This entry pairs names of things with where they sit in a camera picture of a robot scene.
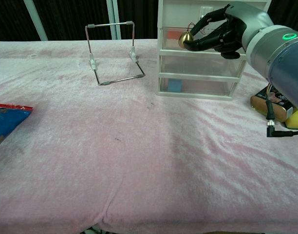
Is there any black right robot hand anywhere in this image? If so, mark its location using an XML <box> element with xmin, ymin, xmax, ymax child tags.
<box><xmin>183</xmin><ymin>4</ymin><xmax>249</xmax><ymax>60</ymax></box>

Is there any golden bell with red string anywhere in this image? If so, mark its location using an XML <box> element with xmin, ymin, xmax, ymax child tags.
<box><xmin>179</xmin><ymin>22</ymin><xmax>195</xmax><ymax>49</ymax></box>

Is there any white plastic drawer cabinet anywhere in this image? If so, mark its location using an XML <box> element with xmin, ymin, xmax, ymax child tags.
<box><xmin>156</xmin><ymin>0</ymin><xmax>272</xmax><ymax>101</ymax></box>

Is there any red liquid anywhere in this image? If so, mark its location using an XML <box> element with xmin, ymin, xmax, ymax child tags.
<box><xmin>167</xmin><ymin>30</ymin><xmax>185</xmax><ymax>41</ymax></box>

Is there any blue block in drawer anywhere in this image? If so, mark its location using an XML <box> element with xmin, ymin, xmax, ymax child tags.
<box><xmin>168</xmin><ymin>78</ymin><xmax>183</xmax><ymax>92</ymax></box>

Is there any golden tin box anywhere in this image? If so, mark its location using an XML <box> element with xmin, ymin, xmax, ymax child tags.
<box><xmin>250</xmin><ymin>87</ymin><xmax>297</xmax><ymax>122</ymax></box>

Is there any yellow sponge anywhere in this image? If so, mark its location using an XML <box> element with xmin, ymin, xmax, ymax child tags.
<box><xmin>285</xmin><ymin>109</ymin><xmax>298</xmax><ymax>129</ymax></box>

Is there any pink fleece table cloth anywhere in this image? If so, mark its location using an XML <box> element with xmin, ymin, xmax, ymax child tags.
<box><xmin>0</xmin><ymin>38</ymin><xmax>298</xmax><ymax>234</ymax></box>

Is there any blue red snack bag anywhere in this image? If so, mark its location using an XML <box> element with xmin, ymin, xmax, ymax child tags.
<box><xmin>0</xmin><ymin>103</ymin><xmax>34</xmax><ymax>139</ymax></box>

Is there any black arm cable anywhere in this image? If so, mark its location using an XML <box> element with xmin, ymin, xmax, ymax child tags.
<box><xmin>265</xmin><ymin>84</ymin><xmax>298</xmax><ymax>138</ymax></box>

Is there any metal wire stand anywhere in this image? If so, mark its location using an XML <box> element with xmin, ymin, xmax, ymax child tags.
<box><xmin>85</xmin><ymin>21</ymin><xmax>146</xmax><ymax>86</ymax></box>

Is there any white frame post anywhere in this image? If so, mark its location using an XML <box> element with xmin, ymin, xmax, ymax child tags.
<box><xmin>106</xmin><ymin>0</ymin><xmax>122</xmax><ymax>40</ymax></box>
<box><xmin>23</xmin><ymin>0</ymin><xmax>49</xmax><ymax>41</ymax></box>

